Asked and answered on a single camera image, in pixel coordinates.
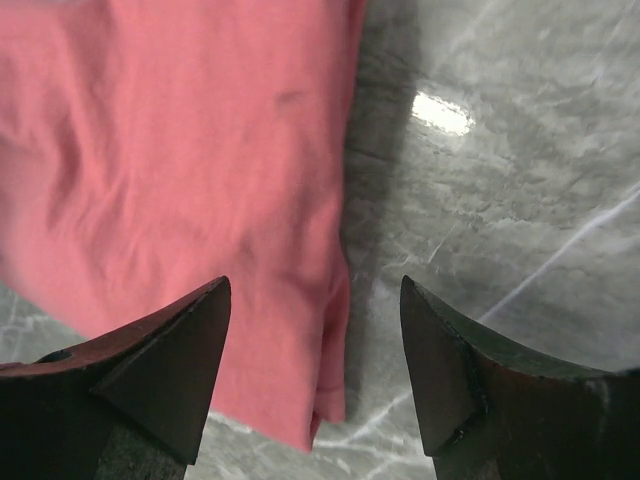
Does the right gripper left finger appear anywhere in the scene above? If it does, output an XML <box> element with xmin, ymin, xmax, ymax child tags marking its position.
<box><xmin>1</xmin><ymin>277</ymin><xmax>231</xmax><ymax>479</ymax></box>

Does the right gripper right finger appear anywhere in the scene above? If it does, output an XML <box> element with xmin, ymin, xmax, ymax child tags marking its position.
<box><xmin>400</xmin><ymin>277</ymin><xmax>639</xmax><ymax>479</ymax></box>

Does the dusty red t-shirt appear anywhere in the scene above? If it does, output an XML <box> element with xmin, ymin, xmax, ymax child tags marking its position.
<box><xmin>1</xmin><ymin>1</ymin><xmax>366</xmax><ymax>451</ymax></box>

